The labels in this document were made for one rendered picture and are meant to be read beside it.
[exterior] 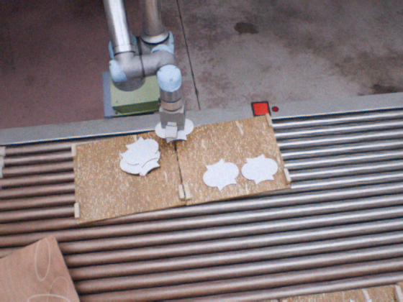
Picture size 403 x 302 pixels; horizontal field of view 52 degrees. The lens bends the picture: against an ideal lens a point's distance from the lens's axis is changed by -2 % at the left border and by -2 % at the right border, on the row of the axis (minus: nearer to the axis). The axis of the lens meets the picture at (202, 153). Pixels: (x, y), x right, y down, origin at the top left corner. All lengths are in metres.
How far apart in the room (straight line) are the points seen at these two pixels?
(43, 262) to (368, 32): 3.10
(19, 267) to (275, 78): 2.32
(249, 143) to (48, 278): 0.91
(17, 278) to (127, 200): 0.47
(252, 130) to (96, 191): 0.68
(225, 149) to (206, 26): 2.02
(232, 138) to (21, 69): 2.19
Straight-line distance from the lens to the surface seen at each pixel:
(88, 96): 3.17
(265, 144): 1.72
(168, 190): 1.61
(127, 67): 1.41
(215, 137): 1.72
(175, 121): 1.49
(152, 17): 1.68
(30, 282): 1.48
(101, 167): 1.70
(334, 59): 3.47
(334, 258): 1.59
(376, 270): 1.63
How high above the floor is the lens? 2.37
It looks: 58 degrees down
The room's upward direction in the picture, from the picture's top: straight up
